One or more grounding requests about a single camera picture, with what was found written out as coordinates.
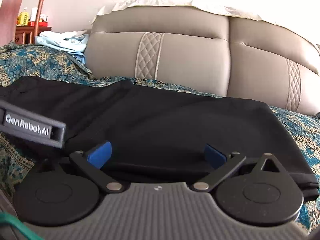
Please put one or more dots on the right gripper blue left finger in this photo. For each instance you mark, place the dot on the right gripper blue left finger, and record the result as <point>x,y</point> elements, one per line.
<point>99,155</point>

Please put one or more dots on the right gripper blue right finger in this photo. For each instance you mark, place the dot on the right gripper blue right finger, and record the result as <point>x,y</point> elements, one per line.
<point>214,157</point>

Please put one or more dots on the black pants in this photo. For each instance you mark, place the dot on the black pants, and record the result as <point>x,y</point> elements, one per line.
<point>156,134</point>

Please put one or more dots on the teal paisley sofa cover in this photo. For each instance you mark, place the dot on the teal paisley sofa cover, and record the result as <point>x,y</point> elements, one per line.
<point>53,65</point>

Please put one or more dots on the wooden side cabinet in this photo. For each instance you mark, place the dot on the wooden side cabinet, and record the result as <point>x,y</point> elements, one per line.
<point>24,34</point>

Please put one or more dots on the light blue clothes pile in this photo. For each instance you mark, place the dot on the light blue clothes pile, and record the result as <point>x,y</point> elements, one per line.
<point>74,42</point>

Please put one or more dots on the yellow bottle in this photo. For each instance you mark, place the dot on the yellow bottle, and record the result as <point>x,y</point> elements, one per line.
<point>23,17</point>

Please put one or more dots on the beige leather sofa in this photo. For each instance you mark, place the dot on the beige leather sofa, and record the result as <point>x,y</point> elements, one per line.
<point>222,55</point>

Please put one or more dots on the cream lace sofa throw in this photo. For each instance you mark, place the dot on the cream lace sofa throw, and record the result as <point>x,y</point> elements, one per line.
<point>201,5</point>

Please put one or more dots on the dark wooden chair frame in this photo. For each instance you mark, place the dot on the dark wooden chair frame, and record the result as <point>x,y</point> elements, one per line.
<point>10,10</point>

